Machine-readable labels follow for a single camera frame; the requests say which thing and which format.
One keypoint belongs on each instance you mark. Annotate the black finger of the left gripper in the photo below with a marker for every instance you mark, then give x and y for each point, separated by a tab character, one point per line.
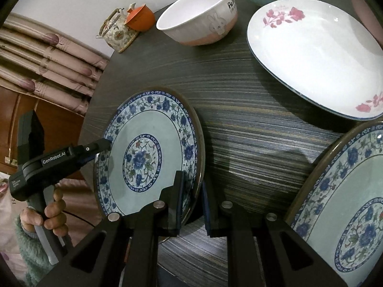
90	151

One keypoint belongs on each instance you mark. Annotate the large pink bowl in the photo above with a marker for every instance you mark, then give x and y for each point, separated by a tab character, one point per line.
368	19

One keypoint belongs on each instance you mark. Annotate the white bowl rabbit print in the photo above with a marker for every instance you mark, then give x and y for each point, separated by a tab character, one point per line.
198	22

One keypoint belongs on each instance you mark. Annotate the white plate pink flowers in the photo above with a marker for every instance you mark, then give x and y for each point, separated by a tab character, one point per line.
321	53

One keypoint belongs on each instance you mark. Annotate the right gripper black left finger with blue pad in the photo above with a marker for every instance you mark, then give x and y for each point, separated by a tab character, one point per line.
123	250

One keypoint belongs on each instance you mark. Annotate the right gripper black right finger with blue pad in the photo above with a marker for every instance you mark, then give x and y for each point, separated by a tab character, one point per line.
262	250

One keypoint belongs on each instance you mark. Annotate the beige patterned curtain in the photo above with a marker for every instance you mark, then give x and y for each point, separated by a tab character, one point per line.
40	61

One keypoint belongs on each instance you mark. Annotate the person's left hand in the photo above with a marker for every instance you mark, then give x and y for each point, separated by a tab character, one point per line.
55	217

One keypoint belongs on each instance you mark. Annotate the green fuzzy sleeve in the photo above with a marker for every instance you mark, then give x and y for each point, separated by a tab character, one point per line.
33	254

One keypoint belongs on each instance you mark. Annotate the orange teacup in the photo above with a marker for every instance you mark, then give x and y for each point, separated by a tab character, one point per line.
140	18

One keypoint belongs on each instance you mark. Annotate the floral ceramic teapot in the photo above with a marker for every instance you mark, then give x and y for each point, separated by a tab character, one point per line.
115	33

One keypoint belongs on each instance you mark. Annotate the small blue floral plate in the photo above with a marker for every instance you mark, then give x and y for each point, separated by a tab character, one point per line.
152	135

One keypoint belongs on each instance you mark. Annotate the large blue floral plate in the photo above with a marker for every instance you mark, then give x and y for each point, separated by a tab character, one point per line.
338	211

